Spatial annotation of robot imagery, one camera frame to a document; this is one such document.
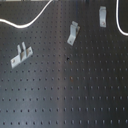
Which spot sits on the right metal cable clip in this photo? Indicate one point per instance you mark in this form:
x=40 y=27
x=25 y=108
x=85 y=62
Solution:
x=102 y=16

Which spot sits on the left metal cable clip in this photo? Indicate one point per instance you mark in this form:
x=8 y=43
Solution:
x=23 y=54

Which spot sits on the middle metal cable clip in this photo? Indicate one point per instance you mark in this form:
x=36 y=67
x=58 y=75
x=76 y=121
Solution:
x=74 y=30

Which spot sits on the metal cable clip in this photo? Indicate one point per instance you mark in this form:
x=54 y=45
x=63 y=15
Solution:
x=23 y=54
x=102 y=16
x=74 y=30

